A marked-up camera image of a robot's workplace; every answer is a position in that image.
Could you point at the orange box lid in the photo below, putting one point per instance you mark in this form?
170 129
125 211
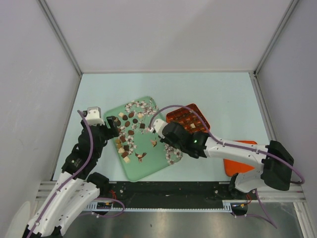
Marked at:
232 167

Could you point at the brown square chocolate low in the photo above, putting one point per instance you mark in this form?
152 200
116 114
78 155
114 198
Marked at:
125 154

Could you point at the white square chocolate low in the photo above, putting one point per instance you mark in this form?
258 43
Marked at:
126 159

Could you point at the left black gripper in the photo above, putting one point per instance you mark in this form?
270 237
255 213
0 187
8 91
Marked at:
111 132

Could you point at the orange chocolate box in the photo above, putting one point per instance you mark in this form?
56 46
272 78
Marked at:
186 117

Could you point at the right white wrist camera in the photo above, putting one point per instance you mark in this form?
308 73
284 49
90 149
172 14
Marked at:
158 126

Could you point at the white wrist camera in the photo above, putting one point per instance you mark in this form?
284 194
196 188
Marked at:
158 126
93 115

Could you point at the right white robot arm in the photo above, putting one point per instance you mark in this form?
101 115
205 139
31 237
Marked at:
271 164

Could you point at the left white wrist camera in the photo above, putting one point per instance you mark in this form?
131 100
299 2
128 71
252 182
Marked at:
93 115

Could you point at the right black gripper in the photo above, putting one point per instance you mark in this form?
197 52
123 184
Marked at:
165 139

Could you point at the green floral tray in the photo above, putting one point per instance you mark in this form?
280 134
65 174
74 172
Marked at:
146 153

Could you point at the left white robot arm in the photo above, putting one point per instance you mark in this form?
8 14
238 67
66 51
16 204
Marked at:
77 185

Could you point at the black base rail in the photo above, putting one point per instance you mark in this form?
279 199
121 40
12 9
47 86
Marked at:
169 194

